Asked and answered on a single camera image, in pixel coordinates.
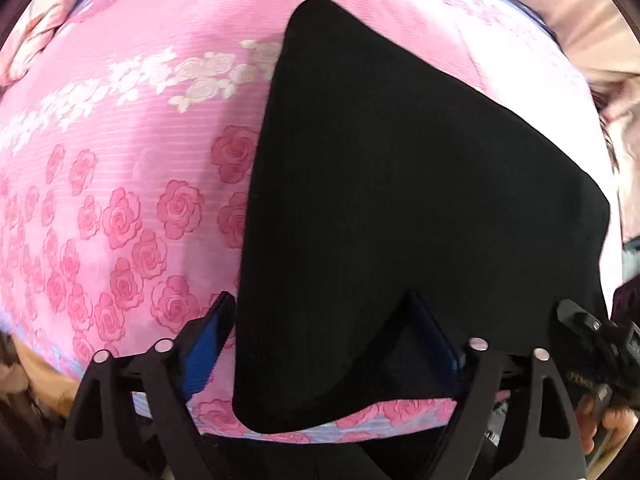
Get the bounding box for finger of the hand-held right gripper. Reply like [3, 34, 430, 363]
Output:
[555, 298, 608, 342]

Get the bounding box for beige cloth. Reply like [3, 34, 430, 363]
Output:
[450, 0, 640, 128]

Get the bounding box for white pink cat face pillow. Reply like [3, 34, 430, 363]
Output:
[0, 0, 108, 86]

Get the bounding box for pink rose print blanket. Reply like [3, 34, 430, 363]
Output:
[0, 0, 626, 445]

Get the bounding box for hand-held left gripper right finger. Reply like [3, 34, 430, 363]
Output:
[400, 290, 590, 480]

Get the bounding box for black pants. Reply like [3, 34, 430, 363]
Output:
[232, 0, 612, 435]

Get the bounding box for person's right hand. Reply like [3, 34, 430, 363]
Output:
[575, 396, 637, 457]

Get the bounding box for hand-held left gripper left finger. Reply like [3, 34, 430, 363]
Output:
[57, 291, 239, 480]

